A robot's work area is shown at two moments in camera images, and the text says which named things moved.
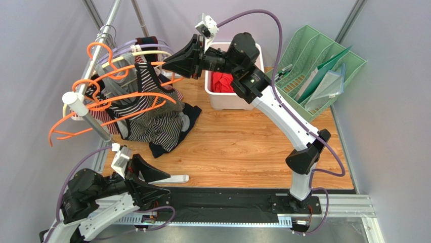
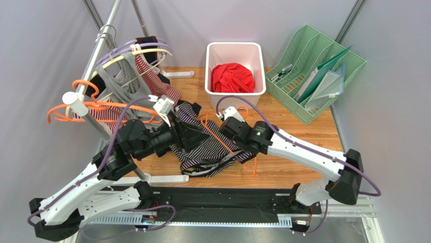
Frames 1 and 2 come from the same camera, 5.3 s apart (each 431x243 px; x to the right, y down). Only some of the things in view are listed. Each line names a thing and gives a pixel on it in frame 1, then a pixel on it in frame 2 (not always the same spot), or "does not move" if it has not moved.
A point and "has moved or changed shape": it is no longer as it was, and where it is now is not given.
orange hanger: [121, 72] → [204, 118]
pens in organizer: [281, 74] does not move
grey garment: [185, 123] has moved or changed shape
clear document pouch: [333, 84] does not move
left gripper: [140, 190] → [185, 133]
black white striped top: [154, 115] → [213, 154]
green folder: [315, 81] does not move
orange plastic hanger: [113, 105] → [93, 102]
